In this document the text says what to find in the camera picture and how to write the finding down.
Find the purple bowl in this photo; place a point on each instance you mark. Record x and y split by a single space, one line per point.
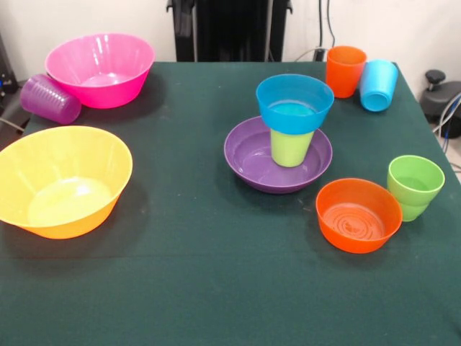
252 169

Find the lime yellow cup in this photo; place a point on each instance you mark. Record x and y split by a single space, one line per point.
288 151

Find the small blue bowl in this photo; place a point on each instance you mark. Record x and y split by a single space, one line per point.
284 122

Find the purple cup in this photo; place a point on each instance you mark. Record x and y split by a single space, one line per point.
48 101

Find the black computer tower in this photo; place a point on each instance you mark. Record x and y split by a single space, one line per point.
5 72

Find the dark green tablecloth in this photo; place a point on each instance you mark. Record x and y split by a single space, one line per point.
252 288

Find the small orange bowl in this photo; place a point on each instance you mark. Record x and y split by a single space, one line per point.
356 243

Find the orange cup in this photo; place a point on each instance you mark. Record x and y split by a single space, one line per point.
342 77

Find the black power adapter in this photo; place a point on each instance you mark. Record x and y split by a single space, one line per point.
319 54

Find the blue cup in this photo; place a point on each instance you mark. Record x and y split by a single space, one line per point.
378 86

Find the large orange yellow bowl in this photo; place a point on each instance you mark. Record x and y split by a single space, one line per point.
54 155

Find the green cup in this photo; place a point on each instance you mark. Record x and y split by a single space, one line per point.
414 212
416 173

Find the large pink bowl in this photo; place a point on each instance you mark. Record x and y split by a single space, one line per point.
75 61

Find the black equipment with knob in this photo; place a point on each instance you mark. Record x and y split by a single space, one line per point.
441 97

